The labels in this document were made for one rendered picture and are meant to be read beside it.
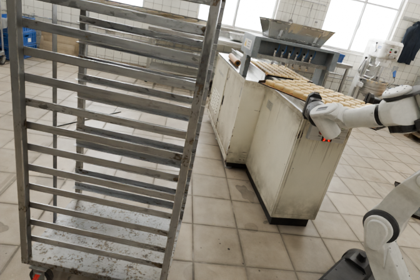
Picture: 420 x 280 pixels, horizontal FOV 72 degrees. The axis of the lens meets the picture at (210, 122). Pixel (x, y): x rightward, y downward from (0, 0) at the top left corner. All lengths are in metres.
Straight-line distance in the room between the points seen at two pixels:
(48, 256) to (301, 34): 2.15
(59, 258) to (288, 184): 1.33
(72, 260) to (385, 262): 1.38
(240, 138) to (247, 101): 0.34
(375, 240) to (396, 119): 0.67
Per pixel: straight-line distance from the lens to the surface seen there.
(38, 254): 1.60
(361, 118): 1.02
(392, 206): 1.48
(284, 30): 2.38
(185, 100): 1.41
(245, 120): 2.42
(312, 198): 2.11
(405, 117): 1.00
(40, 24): 1.11
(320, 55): 2.59
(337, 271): 1.79
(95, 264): 1.53
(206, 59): 0.90
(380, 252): 1.53
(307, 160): 1.92
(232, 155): 2.55
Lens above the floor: 1.30
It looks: 21 degrees down
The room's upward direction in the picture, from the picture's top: 12 degrees clockwise
